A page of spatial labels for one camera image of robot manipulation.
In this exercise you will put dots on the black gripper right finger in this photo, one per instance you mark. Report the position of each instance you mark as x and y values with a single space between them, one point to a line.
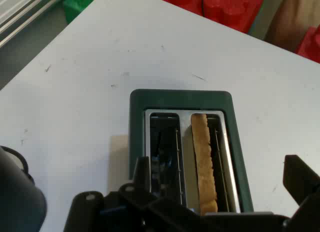
306 187

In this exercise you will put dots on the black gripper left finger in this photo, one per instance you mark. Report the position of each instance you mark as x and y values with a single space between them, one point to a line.
112 209

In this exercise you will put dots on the brown toast slice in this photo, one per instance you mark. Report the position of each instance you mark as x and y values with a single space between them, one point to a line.
203 162

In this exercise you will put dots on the dark green two-slot toaster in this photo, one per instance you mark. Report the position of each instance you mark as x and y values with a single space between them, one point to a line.
185 99

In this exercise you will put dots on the large red foam block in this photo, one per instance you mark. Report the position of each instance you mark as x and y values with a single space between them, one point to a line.
225 7

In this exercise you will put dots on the green foam block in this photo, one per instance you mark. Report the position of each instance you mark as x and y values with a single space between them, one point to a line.
80 4

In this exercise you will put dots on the aluminium wall rail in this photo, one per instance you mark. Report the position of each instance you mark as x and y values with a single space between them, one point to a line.
20 14

